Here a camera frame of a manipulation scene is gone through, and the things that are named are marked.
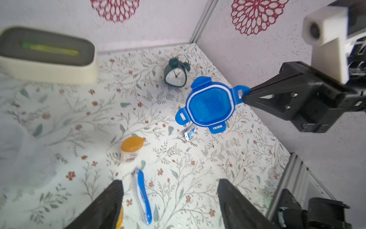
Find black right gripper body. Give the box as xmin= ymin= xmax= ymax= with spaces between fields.
xmin=290 ymin=37 xmax=366 ymax=134

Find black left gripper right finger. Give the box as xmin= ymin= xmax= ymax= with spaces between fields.
xmin=217 ymin=179 xmax=279 ymax=229

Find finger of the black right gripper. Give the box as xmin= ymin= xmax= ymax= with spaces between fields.
xmin=243 ymin=62 xmax=340 ymax=121

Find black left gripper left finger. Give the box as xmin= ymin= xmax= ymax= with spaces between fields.
xmin=66 ymin=180 xmax=124 ymax=229

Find clear plastic cup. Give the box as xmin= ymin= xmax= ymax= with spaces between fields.
xmin=1 ymin=119 xmax=57 ymax=194

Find yellow cap bottle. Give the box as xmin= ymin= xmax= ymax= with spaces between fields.
xmin=116 ymin=207 xmax=124 ymax=229
xmin=120 ymin=136 xmax=145 ymax=163

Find green teal alarm clock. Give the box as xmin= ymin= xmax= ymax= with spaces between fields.
xmin=164 ymin=57 xmax=191 ymax=88

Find cream tissue box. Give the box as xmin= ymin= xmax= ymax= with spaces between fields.
xmin=1 ymin=26 xmax=98 ymax=85

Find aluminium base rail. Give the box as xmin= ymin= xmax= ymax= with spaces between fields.
xmin=266 ymin=152 xmax=336 ymax=220

